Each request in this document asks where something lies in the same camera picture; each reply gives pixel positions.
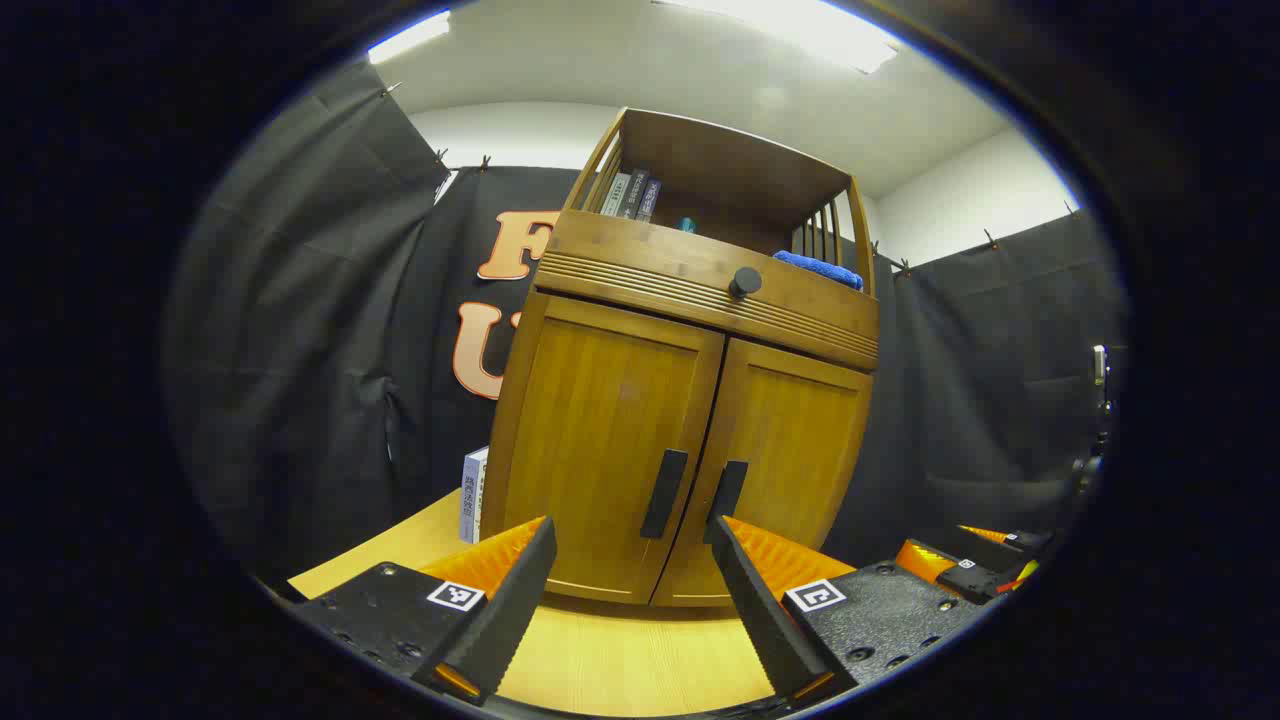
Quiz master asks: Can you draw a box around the blue towel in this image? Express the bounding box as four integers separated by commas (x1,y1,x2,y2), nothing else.
772,250,864,292

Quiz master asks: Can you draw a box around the wooden double-door shoe cabinet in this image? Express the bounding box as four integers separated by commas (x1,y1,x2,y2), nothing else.
480,107,883,608

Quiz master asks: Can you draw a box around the black backdrop cloth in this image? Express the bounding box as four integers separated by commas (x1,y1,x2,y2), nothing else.
160,60,1131,591

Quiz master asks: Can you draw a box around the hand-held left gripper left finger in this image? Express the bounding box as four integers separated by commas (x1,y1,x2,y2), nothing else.
290,515,558,706

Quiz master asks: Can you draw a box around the light blue spine book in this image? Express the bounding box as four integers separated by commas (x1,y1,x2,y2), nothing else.
458,446,491,546

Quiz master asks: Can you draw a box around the wooden drawer with black knob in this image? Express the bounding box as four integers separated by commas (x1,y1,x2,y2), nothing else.
533,208,881,373

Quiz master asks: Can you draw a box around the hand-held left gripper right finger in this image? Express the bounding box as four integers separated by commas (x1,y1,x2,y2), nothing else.
706,515,986,706

